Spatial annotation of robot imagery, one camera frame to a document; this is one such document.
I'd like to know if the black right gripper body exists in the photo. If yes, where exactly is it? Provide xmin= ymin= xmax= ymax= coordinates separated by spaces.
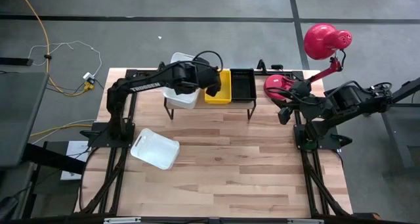
xmin=278 ymin=81 xmax=312 ymax=125

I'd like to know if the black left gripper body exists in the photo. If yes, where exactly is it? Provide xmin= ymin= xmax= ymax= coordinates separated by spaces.
xmin=196 ymin=65 xmax=222 ymax=98

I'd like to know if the yellow plastic basket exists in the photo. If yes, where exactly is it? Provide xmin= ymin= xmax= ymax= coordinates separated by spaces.
xmin=203 ymin=69 xmax=232 ymax=106

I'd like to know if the black plastic basket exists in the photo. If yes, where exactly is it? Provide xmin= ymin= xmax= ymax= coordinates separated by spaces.
xmin=229 ymin=68 xmax=257 ymax=103

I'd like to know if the red desk lamp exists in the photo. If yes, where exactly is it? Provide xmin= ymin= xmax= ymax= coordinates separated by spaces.
xmin=263 ymin=22 xmax=353 ymax=101

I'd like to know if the grey metal table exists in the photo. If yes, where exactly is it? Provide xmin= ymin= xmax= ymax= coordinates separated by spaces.
xmin=362 ymin=76 xmax=420 ymax=172

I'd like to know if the white paper sheet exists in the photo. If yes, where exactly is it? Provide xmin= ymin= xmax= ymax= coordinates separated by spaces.
xmin=60 ymin=140 xmax=90 ymax=181

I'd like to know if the dark grey desk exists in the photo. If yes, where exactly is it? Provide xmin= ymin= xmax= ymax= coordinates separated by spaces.
xmin=0 ymin=72 xmax=50 ymax=168

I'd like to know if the wooden shelf with black frame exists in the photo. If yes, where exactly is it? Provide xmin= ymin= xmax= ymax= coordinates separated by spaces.
xmin=163 ymin=68 xmax=257 ymax=121

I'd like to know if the black aluminium rig frame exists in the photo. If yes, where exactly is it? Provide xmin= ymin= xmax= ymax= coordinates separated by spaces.
xmin=74 ymin=59 xmax=354 ymax=224

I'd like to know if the thin white cable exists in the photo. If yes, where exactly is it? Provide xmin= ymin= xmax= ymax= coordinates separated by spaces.
xmin=28 ymin=40 xmax=103 ymax=78

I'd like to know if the silver metal bracket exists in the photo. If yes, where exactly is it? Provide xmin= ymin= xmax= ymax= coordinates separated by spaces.
xmin=104 ymin=217 xmax=142 ymax=224
xmin=287 ymin=218 xmax=325 ymax=224

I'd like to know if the yellow floor cable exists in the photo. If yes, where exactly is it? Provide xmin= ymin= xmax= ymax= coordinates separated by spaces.
xmin=30 ymin=123 xmax=93 ymax=137
xmin=14 ymin=0 xmax=96 ymax=97

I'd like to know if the black floor cable cover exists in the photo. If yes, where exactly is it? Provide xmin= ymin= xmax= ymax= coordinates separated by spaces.
xmin=0 ymin=57 xmax=33 ymax=66

